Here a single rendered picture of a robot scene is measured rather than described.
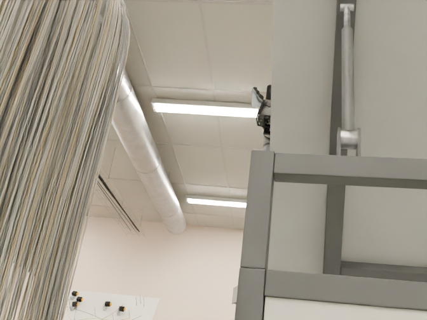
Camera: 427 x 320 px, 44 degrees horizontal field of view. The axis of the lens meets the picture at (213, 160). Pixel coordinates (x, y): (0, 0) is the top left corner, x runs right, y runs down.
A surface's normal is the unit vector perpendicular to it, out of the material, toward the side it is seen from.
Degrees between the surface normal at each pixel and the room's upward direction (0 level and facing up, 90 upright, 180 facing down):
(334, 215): 129
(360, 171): 90
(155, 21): 180
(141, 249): 90
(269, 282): 90
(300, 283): 90
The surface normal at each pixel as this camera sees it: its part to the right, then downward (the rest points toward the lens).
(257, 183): -0.14, -0.43
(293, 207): -0.19, 0.23
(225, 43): -0.11, 0.90
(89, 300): 0.00, -0.91
